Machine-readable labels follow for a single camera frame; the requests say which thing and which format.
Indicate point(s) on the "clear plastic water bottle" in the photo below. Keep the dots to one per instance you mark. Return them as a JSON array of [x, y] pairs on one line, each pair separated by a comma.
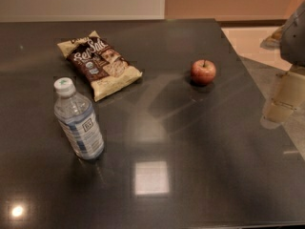
[[76, 116]]

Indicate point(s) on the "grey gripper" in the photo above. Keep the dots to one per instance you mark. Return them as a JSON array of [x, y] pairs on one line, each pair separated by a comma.
[[294, 43]]

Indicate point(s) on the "brown chip bag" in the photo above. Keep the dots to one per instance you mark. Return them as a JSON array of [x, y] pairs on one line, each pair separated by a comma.
[[105, 68]]

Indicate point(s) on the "red apple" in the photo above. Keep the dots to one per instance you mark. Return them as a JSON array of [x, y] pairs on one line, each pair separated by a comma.
[[203, 72]]

